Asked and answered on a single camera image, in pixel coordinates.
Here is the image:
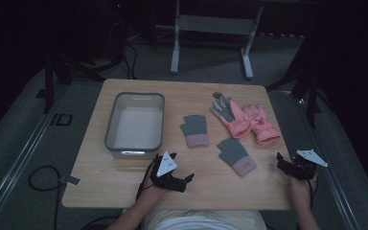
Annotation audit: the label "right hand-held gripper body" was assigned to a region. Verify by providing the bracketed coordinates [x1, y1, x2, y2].
[282, 149, 329, 181]

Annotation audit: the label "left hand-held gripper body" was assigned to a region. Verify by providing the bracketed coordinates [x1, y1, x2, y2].
[149, 150, 187, 194]

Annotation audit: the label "grey knit glove pink cuff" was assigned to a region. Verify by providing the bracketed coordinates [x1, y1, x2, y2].
[179, 114, 211, 149]
[217, 137, 258, 177]

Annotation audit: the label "pink glove with print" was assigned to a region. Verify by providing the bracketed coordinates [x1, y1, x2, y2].
[241, 103, 282, 146]

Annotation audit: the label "clear plastic bin grey rim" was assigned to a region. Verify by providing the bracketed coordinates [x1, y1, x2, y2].
[103, 91, 166, 161]

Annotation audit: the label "pink glove with grey palm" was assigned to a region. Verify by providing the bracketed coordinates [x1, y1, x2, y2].
[210, 94, 253, 140]

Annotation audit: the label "person's right hand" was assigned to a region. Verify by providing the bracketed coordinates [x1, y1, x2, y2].
[288, 174, 318, 211]

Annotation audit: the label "person's left hand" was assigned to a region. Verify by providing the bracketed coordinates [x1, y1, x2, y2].
[138, 166, 168, 207]

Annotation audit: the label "person's white clothing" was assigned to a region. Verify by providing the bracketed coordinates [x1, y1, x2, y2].
[140, 209, 267, 230]

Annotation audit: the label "black tripod stand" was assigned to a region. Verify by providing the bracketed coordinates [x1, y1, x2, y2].
[265, 32, 331, 129]
[42, 47, 107, 115]

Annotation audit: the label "small grey tag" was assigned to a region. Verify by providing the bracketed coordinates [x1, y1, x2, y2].
[58, 174, 81, 187]

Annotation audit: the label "right hand-held gripper cable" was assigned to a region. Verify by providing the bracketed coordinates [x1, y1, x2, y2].
[307, 172, 319, 209]

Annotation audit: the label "hand-held gripper cable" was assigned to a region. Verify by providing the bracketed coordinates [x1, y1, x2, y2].
[80, 156, 159, 230]
[307, 172, 319, 209]

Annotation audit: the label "metal floor rail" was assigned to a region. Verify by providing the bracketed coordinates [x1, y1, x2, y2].
[0, 85, 71, 226]
[295, 95, 362, 230]

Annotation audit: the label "left hand-held gripper cable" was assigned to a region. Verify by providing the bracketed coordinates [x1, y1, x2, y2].
[80, 156, 159, 230]

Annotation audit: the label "black cables behind table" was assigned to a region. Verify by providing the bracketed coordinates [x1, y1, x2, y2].
[120, 40, 139, 81]

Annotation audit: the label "black floor cable loop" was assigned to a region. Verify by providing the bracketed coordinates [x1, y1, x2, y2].
[27, 165, 62, 230]

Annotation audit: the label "white metal stand frame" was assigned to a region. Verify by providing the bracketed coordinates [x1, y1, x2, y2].
[170, 0, 265, 81]

